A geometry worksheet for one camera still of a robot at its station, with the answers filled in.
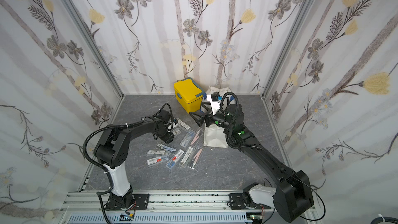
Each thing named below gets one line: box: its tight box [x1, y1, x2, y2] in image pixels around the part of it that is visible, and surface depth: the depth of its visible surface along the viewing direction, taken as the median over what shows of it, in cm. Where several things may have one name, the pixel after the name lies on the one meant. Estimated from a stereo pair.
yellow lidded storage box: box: [173, 77, 205, 115], surface depth 107 cm
